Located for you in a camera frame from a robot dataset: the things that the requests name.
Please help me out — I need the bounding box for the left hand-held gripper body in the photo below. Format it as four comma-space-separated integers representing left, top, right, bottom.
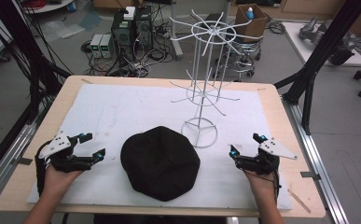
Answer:
38, 130, 94, 174

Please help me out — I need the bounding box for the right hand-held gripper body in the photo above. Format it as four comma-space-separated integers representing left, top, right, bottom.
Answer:
236, 137, 299, 176

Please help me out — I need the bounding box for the black hat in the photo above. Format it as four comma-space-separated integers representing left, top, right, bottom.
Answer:
119, 125, 201, 203

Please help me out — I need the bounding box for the white wire rack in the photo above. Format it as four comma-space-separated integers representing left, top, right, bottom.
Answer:
168, 8, 264, 149

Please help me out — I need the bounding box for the person's right hand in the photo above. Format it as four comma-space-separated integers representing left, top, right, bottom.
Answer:
243, 169, 279, 202

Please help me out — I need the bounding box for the person's left hand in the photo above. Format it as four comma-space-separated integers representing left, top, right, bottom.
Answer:
43, 163, 83, 202

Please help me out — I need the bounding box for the white table cloth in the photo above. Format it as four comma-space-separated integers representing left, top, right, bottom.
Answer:
26, 83, 294, 212

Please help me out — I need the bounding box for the grey tape piece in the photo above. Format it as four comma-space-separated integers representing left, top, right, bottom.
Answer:
299, 170, 322, 182
16, 157, 34, 166

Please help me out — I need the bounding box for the wooden stick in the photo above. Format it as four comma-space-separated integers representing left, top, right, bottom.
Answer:
287, 189, 312, 215

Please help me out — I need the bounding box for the chrome stool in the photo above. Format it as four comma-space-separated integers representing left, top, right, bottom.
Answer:
215, 38, 262, 79

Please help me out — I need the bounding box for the grey power supply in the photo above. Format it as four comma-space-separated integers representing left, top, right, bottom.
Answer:
90, 34, 104, 59
100, 34, 116, 59

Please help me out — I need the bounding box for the white side table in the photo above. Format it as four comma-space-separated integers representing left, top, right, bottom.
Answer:
282, 21, 361, 68

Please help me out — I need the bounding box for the black computer tower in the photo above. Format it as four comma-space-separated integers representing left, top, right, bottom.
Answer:
110, 10, 136, 61
133, 6, 154, 51

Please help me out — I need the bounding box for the cardboard box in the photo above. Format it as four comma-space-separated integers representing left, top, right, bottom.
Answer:
234, 3, 270, 44

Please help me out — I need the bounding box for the blue bottle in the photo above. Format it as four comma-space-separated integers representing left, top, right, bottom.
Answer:
244, 7, 256, 21

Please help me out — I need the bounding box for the grey table leg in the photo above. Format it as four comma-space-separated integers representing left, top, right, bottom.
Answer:
169, 0, 185, 61

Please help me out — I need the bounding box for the white box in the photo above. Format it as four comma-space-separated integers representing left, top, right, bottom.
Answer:
123, 6, 137, 21

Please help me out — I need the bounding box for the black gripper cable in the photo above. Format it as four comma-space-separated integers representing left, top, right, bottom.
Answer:
250, 160, 283, 201
34, 140, 52, 198

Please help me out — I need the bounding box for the aluminium rail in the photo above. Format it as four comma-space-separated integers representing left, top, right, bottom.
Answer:
0, 105, 51, 207
282, 95, 351, 224

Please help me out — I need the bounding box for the tangle of floor cables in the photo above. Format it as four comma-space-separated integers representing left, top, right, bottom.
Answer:
80, 18, 176, 78

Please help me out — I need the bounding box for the black metal frame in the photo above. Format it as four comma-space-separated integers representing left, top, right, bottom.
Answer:
0, 0, 74, 123
273, 0, 361, 136

